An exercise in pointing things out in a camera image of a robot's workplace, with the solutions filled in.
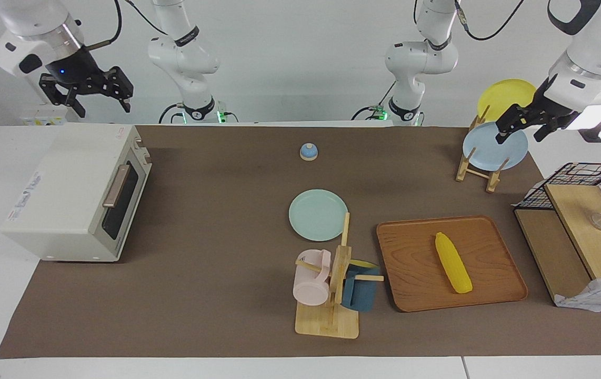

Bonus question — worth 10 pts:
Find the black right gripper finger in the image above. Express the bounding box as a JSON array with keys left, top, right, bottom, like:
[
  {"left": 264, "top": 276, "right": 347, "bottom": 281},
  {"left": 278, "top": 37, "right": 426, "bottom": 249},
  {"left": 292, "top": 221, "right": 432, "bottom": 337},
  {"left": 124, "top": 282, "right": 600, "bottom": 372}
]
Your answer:
[
  {"left": 39, "top": 74, "right": 86, "bottom": 118},
  {"left": 102, "top": 67, "right": 134, "bottom": 113}
]

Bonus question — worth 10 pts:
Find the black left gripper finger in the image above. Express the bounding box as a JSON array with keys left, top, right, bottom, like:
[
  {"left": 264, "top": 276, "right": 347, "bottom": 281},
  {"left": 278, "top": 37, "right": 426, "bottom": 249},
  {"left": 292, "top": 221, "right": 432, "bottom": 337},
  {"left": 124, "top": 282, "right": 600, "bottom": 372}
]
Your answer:
[
  {"left": 533, "top": 112, "right": 580, "bottom": 142},
  {"left": 495, "top": 104, "right": 535, "bottom": 144}
]

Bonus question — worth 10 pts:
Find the oven door with bronze handle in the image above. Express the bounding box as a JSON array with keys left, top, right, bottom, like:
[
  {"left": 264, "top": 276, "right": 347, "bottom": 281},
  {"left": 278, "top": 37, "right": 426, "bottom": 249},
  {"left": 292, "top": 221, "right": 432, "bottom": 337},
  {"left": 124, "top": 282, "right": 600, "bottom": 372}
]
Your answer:
[{"left": 101, "top": 138, "right": 152, "bottom": 260}]

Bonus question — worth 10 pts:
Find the yellow corn cob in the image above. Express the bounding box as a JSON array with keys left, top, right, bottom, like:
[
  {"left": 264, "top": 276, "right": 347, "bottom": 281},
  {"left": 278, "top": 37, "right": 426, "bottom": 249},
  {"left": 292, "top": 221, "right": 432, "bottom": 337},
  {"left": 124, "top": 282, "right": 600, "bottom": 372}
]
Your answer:
[{"left": 435, "top": 232, "right": 473, "bottom": 294}]

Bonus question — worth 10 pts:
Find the mint green plate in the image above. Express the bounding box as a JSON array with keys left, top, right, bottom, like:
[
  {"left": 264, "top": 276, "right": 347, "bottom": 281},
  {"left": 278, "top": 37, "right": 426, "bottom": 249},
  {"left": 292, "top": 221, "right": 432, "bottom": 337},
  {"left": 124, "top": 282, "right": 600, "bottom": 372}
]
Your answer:
[{"left": 288, "top": 189, "right": 349, "bottom": 242}]

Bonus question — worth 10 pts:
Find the white toaster oven body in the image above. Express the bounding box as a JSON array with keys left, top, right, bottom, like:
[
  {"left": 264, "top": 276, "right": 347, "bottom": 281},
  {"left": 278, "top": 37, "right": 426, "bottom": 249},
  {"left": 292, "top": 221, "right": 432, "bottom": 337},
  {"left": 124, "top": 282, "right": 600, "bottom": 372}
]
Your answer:
[{"left": 1, "top": 124, "right": 152, "bottom": 262}]

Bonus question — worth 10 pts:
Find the yellow plate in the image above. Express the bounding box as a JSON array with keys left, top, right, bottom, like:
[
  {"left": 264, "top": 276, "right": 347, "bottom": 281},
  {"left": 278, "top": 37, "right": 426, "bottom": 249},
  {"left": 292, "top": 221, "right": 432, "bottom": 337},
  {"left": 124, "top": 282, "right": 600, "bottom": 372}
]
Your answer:
[{"left": 477, "top": 79, "right": 537, "bottom": 125}]

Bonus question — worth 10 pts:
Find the white and yellow box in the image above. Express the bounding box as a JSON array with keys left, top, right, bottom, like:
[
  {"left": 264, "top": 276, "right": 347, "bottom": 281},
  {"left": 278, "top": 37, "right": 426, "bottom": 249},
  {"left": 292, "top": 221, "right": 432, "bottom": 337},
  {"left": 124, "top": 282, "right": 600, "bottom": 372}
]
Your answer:
[{"left": 21, "top": 105, "right": 77, "bottom": 126}]

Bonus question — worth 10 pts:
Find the light blue plate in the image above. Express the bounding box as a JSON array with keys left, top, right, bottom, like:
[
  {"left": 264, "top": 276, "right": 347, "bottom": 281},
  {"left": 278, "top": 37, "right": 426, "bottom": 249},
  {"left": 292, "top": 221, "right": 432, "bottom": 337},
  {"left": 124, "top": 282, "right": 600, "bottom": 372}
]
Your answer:
[{"left": 463, "top": 122, "right": 529, "bottom": 171}]

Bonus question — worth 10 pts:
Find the wooden plate rack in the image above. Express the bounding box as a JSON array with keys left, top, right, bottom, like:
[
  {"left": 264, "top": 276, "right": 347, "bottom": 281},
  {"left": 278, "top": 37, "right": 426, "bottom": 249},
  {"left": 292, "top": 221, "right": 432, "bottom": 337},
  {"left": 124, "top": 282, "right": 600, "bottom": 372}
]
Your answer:
[{"left": 456, "top": 105, "right": 510, "bottom": 193}]

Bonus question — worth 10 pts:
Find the wooden cutting board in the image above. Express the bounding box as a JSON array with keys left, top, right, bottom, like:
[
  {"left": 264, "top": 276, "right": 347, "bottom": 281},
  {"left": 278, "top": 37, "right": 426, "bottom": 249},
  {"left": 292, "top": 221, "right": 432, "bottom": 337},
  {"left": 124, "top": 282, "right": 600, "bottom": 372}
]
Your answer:
[{"left": 544, "top": 184, "right": 601, "bottom": 280}]

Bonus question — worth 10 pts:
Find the dark wooden shelf board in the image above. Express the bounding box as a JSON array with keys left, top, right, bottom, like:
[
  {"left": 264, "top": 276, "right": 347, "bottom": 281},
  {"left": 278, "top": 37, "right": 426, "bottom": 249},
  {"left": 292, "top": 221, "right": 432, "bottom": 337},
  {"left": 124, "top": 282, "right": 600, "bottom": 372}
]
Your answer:
[{"left": 514, "top": 210, "right": 593, "bottom": 303}]

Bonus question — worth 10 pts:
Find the brown wooden tray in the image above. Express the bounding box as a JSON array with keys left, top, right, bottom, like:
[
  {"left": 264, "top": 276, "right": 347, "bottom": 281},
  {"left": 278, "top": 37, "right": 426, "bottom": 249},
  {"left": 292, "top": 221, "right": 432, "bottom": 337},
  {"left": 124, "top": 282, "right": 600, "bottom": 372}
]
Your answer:
[{"left": 376, "top": 215, "right": 528, "bottom": 313}]

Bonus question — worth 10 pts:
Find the brown table mat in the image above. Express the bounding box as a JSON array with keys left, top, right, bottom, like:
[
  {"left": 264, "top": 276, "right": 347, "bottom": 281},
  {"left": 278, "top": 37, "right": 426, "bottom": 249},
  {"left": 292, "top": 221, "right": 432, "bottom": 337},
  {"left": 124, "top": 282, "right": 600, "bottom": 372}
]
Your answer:
[{"left": 0, "top": 125, "right": 601, "bottom": 360}]

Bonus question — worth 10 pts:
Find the dark blue mug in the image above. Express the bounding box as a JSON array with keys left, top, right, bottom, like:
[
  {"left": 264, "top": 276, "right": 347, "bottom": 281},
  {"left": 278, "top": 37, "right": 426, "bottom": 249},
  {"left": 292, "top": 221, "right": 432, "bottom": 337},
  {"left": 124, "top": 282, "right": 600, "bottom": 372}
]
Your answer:
[{"left": 342, "top": 260, "right": 381, "bottom": 312}]

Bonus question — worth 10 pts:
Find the pink mug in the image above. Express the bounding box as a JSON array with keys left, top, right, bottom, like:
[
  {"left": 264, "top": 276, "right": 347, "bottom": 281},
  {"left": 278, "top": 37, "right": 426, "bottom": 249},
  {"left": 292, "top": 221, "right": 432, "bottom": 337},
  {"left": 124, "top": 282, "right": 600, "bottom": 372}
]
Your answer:
[{"left": 293, "top": 250, "right": 332, "bottom": 306}]

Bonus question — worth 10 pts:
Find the wooden mug tree stand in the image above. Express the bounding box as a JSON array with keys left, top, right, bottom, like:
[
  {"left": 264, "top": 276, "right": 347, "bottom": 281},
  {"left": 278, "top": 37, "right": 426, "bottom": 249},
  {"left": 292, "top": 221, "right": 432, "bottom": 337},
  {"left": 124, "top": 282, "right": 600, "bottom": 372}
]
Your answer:
[{"left": 295, "top": 212, "right": 384, "bottom": 339}]

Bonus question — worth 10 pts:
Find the black wire basket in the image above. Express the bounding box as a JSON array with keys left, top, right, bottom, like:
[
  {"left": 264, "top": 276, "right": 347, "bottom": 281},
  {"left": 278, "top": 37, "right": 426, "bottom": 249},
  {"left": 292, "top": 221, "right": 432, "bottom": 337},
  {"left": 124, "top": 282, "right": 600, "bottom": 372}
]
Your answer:
[{"left": 514, "top": 163, "right": 601, "bottom": 243}]

